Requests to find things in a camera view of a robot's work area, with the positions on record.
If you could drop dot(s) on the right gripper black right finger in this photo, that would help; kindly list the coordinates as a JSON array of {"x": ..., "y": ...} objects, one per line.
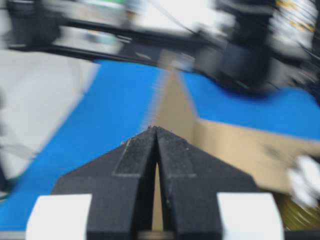
[{"x": 190, "y": 179}]

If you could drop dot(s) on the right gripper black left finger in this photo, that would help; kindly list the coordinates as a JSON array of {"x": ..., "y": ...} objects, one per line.
[{"x": 122, "y": 185}]

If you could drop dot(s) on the brown cardboard box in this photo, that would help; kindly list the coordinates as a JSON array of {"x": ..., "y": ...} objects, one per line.
[{"x": 262, "y": 136}]

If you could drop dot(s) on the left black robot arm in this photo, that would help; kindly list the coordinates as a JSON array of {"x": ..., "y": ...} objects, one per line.
[{"x": 242, "y": 62}]

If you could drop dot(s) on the blue table cloth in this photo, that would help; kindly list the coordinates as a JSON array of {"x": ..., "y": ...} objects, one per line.
[{"x": 114, "y": 108}]

